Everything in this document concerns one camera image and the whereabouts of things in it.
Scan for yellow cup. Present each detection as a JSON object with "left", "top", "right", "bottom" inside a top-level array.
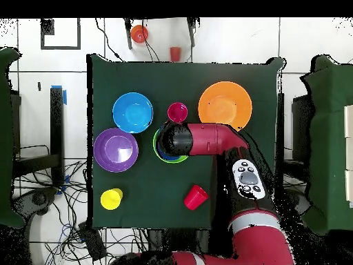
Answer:
[{"left": 100, "top": 188, "right": 124, "bottom": 211}]

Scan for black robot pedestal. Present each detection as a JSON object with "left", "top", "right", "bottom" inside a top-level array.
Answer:
[{"left": 147, "top": 228, "right": 213, "bottom": 253}]

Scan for black square frame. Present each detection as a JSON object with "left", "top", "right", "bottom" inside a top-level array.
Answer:
[{"left": 40, "top": 18, "right": 81, "bottom": 51}]

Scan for black power box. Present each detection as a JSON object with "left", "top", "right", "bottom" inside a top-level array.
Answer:
[{"left": 77, "top": 222, "right": 108, "bottom": 262}]

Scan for orange-red cup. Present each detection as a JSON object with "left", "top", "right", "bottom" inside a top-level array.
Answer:
[{"left": 170, "top": 46, "right": 182, "bottom": 62}]

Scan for black metal table frame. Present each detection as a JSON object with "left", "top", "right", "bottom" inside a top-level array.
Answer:
[
  {"left": 12, "top": 86, "right": 65, "bottom": 186},
  {"left": 276, "top": 92, "right": 315, "bottom": 184}
]

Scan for large orange bowl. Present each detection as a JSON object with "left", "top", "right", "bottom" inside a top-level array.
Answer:
[{"left": 197, "top": 81, "right": 253, "bottom": 133}]

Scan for tangle of cables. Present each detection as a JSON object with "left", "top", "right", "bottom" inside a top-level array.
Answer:
[{"left": 13, "top": 144, "right": 150, "bottom": 265}]

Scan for light blue bowl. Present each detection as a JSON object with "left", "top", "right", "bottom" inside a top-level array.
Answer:
[{"left": 112, "top": 92, "right": 154, "bottom": 134}]

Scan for white boxes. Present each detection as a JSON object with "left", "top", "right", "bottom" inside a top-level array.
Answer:
[{"left": 343, "top": 104, "right": 353, "bottom": 208}]

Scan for purple bowl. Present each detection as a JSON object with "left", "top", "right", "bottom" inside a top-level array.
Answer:
[{"left": 93, "top": 127, "right": 139, "bottom": 173}]

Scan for green cloth covered table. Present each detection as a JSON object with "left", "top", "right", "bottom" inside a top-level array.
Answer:
[
  {"left": 0, "top": 46, "right": 26, "bottom": 230},
  {"left": 299, "top": 54, "right": 353, "bottom": 236}
]

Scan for short crimson cup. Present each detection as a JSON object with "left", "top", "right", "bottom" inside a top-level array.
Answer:
[{"left": 167, "top": 101, "right": 189, "bottom": 124}]

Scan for small orange bowl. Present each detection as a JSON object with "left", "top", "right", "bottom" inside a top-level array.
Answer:
[{"left": 130, "top": 24, "right": 150, "bottom": 44}]

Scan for dark green tablecloth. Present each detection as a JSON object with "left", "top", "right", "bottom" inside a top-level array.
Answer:
[{"left": 86, "top": 53, "right": 285, "bottom": 230}]

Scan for tall red cup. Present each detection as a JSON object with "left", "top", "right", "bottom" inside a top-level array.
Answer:
[{"left": 183, "top": 184, "right": 210, "bottom": 211}]

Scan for green bowl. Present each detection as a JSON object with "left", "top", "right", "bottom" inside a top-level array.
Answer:
[{"left": 152, "top": 126, "right": 190, "bottom": 164}]

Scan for small dark blue bowl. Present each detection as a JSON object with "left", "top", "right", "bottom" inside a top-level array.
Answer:
[{"left": 157, "top": 143, "right": 182, "bottom": 162}]

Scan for blue tape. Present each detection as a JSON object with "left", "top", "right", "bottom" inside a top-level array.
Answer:
[{"left": 51, "top": 84, "right": 68, "bottom": 106}]

